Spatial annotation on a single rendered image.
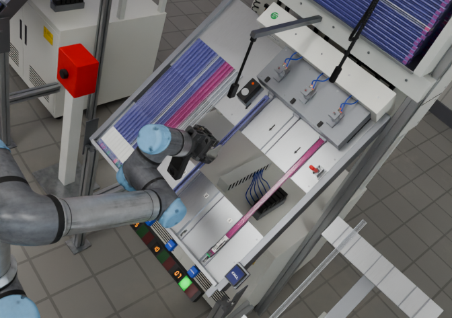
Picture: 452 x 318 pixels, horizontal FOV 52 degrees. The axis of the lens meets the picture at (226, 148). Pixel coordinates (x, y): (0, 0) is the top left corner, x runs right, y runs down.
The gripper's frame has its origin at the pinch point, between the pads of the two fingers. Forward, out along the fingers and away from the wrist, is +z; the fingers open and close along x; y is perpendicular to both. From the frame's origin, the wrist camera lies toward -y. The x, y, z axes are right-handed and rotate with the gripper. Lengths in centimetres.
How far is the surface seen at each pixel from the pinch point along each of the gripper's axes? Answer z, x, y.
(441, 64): 3, -34, 61
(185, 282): -5.1, -22.2, -32.9
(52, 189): 38, 73, -83
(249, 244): -0.4, -28.1, -11.2
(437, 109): 302, -3, 79
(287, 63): 3.9, 0.6, 36.3
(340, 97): 6.2, -18.1, 38.2
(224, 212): -0.2, -15.8, -10.2
